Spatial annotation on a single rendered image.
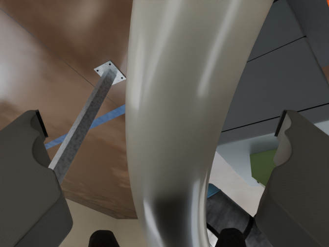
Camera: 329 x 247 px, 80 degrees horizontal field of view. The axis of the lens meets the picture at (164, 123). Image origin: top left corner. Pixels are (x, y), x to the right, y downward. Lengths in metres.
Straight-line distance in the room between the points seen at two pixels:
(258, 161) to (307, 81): 0.32
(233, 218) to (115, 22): 1.32
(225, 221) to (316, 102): 0.46
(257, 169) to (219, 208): 0.20
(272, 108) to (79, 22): 1.35
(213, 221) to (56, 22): 1.59
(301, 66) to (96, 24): 1.25
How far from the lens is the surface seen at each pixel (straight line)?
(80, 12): 1.61
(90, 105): 1.49
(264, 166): 0.78
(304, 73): 0.86
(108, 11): 1.51
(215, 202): 0.71
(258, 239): 0.75
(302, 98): 0.78
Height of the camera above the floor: 1.27
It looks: 37 degrees down
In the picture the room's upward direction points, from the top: 167 degrees counter-clockwise
